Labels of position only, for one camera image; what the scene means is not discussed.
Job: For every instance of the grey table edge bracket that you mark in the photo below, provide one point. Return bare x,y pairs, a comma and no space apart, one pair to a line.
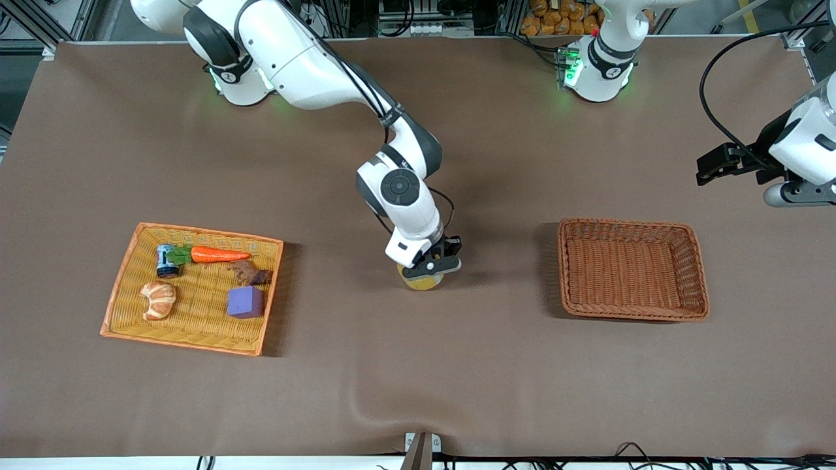
421,447

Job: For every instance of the silver aluminium frame profile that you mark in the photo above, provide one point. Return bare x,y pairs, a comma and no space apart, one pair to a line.
806,23
39,26

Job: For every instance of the small drink can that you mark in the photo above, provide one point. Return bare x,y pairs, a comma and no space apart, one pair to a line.
167,261

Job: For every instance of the purple foam cube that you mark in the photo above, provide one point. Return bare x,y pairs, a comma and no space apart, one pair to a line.
245,303

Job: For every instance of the toy croissant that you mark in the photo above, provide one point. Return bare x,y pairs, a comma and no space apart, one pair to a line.
159,301

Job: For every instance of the brown toy animal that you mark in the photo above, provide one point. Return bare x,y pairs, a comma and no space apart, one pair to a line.
249,273

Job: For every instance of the brown wicker basket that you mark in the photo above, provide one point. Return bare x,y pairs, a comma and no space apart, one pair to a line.
630,271

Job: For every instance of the orange toy carrot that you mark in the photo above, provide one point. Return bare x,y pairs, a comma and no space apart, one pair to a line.
219,255

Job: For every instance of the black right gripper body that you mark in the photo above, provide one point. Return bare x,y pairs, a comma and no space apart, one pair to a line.
450,246

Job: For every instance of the white power strip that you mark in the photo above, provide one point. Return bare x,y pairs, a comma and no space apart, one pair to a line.
431,29

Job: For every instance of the pile of orange bread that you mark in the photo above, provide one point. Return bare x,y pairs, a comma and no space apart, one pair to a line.
555,16

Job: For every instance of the yellow wicker basket orange rim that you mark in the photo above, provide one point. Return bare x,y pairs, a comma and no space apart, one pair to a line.
196,326

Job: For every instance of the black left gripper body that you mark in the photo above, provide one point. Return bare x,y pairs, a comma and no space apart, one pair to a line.
761,155

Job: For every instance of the yellow tape roll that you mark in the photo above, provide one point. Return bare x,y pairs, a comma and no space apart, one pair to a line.
423,284

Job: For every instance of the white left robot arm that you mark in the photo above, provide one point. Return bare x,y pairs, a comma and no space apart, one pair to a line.
604,65

